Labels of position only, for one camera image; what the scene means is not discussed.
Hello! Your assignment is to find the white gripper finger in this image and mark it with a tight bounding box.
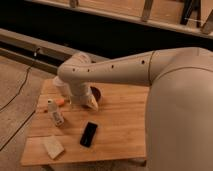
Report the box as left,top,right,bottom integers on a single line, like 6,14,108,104
87,96,98,111

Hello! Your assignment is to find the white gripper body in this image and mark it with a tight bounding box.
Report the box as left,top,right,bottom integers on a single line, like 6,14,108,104
69,83,93,105

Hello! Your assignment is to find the white plastic bottle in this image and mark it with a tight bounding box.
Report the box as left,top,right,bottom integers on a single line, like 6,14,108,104
48,99,64,126

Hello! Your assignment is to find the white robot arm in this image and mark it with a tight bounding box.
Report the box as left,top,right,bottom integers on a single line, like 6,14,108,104
57,47,213,171

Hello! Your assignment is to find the dark brown bowl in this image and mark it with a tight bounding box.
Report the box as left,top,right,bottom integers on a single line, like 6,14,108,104
91,86,102,102

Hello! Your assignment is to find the white cup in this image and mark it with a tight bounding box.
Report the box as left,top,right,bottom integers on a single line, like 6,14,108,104
53,76,70,99

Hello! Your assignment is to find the orange small object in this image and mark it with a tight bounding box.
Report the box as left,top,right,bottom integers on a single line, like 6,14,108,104
55,99,66,107

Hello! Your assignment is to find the black smartphone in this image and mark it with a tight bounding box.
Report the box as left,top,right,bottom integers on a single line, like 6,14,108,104
80,122,98,147

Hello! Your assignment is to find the wooden table board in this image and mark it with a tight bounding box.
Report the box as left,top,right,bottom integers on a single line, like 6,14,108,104
21,79,149,166

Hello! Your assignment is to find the beige sponge block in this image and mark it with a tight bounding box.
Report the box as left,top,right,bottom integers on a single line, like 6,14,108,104
43,136,65,159

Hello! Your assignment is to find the black floor cable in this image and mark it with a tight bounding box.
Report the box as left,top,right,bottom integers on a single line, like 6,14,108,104
0,48,42,152

